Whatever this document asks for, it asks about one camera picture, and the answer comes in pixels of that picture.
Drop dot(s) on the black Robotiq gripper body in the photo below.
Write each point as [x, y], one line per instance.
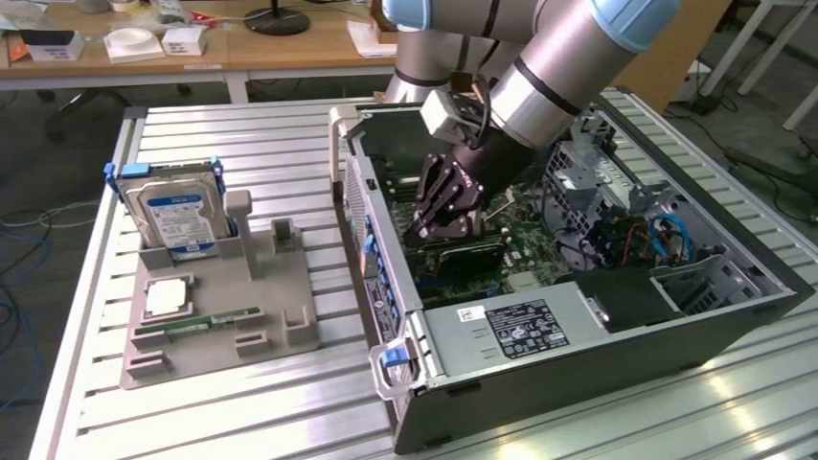
[495, 163]

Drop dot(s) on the black Nvidia graphics card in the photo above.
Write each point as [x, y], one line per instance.
[465, 261]

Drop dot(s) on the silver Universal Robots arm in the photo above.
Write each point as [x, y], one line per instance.
[561, 67]

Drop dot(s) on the metal socket cover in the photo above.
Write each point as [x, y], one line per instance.
[504, 203]

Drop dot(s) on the green motherboard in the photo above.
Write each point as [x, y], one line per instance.
[529, 249]

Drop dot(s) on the metal disk bay cage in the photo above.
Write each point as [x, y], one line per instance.
[575, 191]

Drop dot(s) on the grey power supply unit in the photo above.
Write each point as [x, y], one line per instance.
[460, 345]

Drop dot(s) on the blue case latch tab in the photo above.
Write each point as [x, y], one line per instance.
[390, 358]

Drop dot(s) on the white paper stack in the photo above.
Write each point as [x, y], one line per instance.
[366, 43]

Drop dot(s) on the wooden desk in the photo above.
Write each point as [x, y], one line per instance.
[286, 52]

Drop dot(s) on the black open PC case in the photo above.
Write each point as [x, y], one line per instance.
[575, 383]

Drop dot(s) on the grey plastic disk bay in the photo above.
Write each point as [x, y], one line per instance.
[689, 282]

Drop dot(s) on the wooden cabinet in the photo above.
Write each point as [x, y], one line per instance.
[696, 57]

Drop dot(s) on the hard disk in blue caddy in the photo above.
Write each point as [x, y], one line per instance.
[172, 215]

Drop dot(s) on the black round lamp base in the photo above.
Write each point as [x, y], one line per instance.
[276, 23]

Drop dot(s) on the black stand foot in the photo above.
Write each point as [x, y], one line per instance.
[765, 165]

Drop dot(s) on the grey plastic parts rack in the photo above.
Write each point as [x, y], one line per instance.
[217, 345]

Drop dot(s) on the green loose RAM stick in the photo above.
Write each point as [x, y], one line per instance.
[190, 323]

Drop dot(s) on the silver CPU chip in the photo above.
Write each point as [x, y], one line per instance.
[165, 297]

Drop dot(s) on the small white labelled box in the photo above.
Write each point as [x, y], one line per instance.
[184, 42]

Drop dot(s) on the white round holder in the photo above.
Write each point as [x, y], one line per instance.
[133, 45]

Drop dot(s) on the white box with black lid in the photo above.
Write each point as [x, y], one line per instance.
[53, 50]

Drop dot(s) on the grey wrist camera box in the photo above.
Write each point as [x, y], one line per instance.
[444, 115]

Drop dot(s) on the white table frame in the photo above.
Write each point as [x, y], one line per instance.
[745, 84]

